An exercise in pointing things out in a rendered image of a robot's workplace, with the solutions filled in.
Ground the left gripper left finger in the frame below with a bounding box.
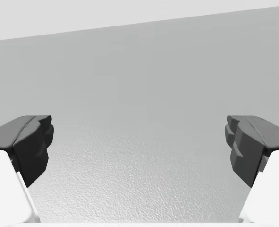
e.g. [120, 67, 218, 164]
[0, 115, 55, 224]

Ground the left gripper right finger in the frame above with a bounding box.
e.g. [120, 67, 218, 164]
[224, 115, 279, 224]

